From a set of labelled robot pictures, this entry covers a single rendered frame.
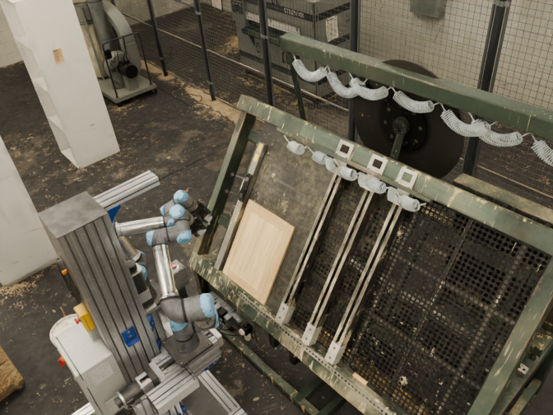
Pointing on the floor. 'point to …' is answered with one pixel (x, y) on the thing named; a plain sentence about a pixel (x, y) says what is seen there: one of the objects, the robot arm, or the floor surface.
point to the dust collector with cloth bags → (97, 27)
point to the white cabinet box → (62, 77)
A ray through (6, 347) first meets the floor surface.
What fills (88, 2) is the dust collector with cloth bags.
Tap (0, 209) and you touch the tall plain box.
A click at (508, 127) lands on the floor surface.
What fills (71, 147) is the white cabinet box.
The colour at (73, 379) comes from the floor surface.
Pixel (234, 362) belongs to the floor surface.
